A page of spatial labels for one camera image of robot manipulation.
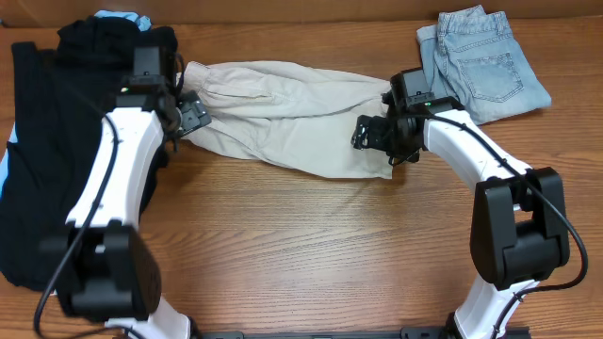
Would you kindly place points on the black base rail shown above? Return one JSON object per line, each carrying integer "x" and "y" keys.
{"x": 320, "y": 334}

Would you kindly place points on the light blue garment underneath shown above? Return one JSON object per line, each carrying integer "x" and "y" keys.
{"x": 142, "y": 22}

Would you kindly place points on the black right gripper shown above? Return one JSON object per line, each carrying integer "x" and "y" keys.
{"x": 379, "y": 127}

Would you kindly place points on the black garment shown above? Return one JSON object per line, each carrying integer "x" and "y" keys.
{"x": 59, "y": 96}

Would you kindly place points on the beige cotton shorts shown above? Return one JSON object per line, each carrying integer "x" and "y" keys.
{"x": 288, "y": 115}

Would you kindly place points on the light blue denim shorts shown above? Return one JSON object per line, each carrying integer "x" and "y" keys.
{"x": 473, "y": 56}

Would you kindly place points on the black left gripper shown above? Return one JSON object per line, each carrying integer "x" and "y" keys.
{"x": 192, "y": 115}

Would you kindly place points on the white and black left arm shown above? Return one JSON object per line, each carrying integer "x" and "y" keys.
{"x": 105, "y": 272}

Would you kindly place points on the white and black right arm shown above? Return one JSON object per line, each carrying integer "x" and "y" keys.
{"x": 519, "y": 233}

